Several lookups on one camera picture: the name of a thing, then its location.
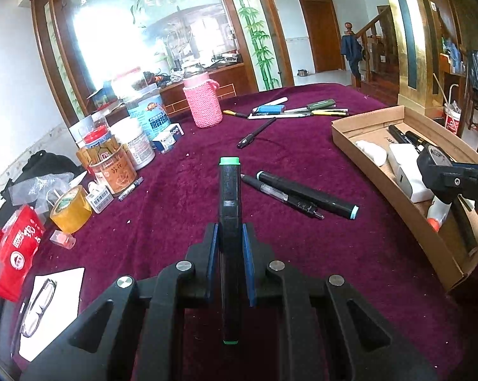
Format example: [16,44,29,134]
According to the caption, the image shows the large clear plastic jar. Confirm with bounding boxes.
[111,67,160,102]

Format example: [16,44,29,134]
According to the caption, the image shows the bamboo painted column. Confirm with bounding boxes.
[219,0,295,92]

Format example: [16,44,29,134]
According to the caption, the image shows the white long pen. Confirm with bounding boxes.
[248,113,315,120]

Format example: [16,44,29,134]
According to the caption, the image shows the black marker grey caps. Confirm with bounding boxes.
[388,125,415,146]

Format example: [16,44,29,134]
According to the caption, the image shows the green utility knife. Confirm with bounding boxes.
[306,99,337,111]

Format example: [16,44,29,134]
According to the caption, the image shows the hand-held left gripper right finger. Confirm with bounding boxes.
[242,222,438,381]

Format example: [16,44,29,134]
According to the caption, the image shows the wooden stair railing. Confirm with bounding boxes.
[344,6,399,88]

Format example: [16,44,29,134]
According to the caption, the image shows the white tube orange cap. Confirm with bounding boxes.
[427,196,450,231]

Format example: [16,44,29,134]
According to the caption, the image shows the clear jar red lid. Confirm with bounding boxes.
[69,113,113,155]

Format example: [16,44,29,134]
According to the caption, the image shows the black ballpoint pen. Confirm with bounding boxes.
[241,174,325,220]

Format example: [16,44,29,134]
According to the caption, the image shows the white jar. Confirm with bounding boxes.
[111,118,156,170]

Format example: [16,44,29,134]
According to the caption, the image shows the gold pillar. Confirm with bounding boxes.
[378,0,462,117]

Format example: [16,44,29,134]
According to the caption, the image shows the black gold-banded marker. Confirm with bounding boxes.
[405,130,428,153]

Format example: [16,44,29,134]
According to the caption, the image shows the yellow packing tape roll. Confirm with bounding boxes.
[49,185,93,234]

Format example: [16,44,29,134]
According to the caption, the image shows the black cloth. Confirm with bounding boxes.
[1,150,89,203]

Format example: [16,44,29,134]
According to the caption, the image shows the black marker light blue caps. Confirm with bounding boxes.
[256,170,360,220]

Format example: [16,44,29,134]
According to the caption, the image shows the red white bucket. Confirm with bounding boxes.
[443,103,462,136]

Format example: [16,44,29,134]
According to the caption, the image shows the dark blue jacket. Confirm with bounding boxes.
[341,34,365,79]

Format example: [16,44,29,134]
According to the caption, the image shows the orange canister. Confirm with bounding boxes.
[89,143,138,196]

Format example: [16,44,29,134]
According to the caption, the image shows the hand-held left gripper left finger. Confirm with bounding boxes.
[20,222,220,381]

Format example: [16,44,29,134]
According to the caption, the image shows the clear plastic bag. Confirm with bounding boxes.
[9,172,75,207]

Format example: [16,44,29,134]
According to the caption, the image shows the eyeglasses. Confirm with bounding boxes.
[20,279,58,338]

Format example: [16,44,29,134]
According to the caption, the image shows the small white printed box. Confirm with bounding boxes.
[152,123,184,154]

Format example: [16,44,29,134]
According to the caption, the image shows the white paper sheet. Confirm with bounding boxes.
[18,267,85,362]

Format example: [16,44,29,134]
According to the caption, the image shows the white dropper bottle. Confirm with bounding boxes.
[355,140,388,166]

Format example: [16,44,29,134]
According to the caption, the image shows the pink knitted bottle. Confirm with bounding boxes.
[182,65,224,129]

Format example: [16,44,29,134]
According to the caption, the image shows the small white barcode box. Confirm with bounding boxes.
[85,183,114,213]

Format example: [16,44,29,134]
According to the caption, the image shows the black marker green caps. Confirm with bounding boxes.
[218,157,243,346]

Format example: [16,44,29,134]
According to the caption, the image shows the red packet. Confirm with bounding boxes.
[0,205,46,301]

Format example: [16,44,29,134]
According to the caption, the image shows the wooden door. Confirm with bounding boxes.
[298,0,345,74]

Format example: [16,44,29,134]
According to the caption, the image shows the wooden counter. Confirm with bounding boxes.
[160,61,259,116]

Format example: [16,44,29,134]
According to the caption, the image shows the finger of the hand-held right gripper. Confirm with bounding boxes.
[416,158,478,212]

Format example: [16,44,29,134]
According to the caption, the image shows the cardboard box tray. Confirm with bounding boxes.
[331,105,478,292]

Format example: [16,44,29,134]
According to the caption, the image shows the white square box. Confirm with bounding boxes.
[398,163,434,203]

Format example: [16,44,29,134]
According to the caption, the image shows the blue label canister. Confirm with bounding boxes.
[126,94,172,131]

